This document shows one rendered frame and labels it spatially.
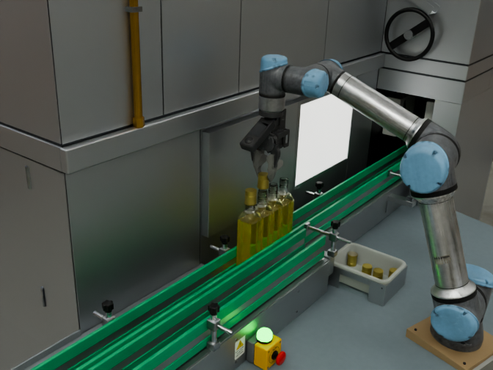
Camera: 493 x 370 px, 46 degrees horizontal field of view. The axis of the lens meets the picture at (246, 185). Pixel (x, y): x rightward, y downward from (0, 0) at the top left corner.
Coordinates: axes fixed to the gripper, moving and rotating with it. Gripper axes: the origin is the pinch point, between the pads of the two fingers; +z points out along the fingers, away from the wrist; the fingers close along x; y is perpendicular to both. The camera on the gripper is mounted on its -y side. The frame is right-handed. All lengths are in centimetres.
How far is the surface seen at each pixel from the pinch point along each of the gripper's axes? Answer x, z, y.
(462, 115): -21, 0, 109
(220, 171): 11.9, 0.0, -5.8
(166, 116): 15.0, -20.7, -25.0
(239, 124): 12.0, -12.8, 2.9
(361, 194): -3, 25, 60
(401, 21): 9, -35, 103
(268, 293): -13.9, 27.8, -14.2
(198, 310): -6.5, 25.7, -35.4
